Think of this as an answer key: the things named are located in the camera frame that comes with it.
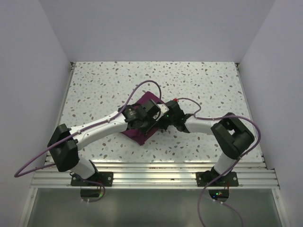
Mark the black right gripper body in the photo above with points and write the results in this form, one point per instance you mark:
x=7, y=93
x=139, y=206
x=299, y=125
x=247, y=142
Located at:
x=165, y=120

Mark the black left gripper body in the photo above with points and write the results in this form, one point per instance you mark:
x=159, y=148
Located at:
x=148, y=123

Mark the purple cloth mat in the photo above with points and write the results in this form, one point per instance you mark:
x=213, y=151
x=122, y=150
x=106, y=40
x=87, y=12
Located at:
x=135, y=134

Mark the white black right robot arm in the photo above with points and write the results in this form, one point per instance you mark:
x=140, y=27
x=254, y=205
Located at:
x=232, y=136

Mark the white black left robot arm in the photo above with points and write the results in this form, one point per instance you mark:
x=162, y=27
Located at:
x=66, y=142

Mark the aluminium frame rail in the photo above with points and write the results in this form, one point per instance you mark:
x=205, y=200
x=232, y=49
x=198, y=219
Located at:
x=161, y=176

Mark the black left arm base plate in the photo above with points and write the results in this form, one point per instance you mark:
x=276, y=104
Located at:
x=104, y=178

